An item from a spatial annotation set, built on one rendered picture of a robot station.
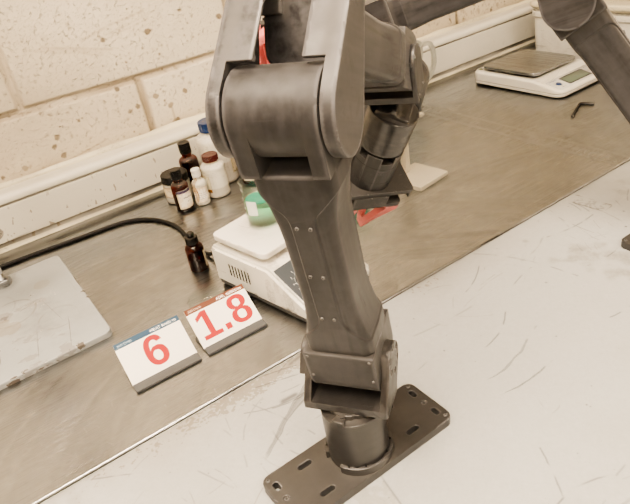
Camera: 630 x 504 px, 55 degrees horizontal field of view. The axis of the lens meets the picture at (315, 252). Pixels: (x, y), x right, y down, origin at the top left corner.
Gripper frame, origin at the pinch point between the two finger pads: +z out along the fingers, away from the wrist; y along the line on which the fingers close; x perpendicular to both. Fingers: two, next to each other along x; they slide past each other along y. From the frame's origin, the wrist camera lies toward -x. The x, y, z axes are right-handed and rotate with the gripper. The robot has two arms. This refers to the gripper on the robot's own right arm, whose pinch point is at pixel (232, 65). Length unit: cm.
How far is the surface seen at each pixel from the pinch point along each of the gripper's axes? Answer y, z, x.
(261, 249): 4.8, 6.1, 23.2
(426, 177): 2.1, -35.5, 31.5
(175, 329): 1.5, 20.4, 28.7
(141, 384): 3.6, 28.0, 31.3
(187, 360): 5.0, 21.8, 31.4
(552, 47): -11, -111, 30
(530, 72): -3, -86, 28
